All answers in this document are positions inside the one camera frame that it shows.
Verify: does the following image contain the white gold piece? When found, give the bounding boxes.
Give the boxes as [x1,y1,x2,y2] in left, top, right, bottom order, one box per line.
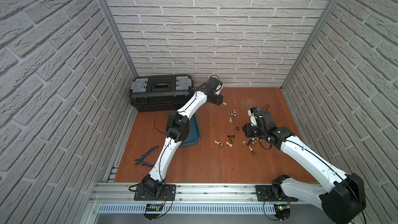
[214,141,223,147]

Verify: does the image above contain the teal plastic storage bin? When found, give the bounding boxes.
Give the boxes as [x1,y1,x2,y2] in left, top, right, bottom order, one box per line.
[179,114,201,148]

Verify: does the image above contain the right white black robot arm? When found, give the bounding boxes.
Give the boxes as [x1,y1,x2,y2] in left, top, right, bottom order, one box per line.
[243,107,366,224]

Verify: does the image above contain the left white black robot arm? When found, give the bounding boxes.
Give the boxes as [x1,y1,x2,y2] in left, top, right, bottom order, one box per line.
[142,76,223,198]

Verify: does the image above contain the black plastic toolbox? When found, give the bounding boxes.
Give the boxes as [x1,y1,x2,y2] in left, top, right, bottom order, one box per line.
[129,74,194,112]

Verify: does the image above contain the right controller board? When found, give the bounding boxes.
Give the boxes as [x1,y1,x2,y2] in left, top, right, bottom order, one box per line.
[274,204,291,221]

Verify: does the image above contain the controller board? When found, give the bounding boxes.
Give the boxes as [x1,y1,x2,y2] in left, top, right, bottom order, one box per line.
[144,203,165,220]
[274,204,291,221]

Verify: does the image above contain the left controller board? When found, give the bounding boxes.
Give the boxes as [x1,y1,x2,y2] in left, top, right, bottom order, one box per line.
[144,203,165,220]

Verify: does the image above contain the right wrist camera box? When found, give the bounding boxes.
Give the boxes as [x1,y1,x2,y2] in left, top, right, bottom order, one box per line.
[248,107,259,126]

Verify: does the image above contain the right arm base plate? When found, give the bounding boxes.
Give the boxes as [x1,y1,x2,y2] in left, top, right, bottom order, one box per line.
[255,184,299,202]

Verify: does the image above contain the blue handled pliers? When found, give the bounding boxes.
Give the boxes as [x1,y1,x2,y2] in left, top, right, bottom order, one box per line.
[134,145,160,168]

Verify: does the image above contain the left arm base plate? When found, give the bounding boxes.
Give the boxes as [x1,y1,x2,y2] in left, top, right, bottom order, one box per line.
[134,184,176,201]

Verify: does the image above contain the aluminium frame rail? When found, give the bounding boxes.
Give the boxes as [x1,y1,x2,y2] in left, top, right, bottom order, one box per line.
[90,182,343,205]

